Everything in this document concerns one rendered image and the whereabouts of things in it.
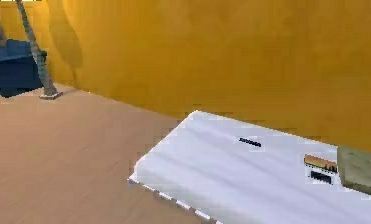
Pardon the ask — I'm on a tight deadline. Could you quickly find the grey floor lamp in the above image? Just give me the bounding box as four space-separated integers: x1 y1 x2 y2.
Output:
14 0 64 101

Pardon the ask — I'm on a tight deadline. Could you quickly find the olive grey cushion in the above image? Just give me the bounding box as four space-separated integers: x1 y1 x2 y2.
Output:
336 145 371 198

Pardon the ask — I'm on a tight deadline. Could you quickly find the dark blue armchair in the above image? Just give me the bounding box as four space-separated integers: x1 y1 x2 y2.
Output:
0 38 48 98

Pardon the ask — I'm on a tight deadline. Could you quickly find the black remote control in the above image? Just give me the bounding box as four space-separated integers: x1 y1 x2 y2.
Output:
238 136 263 148

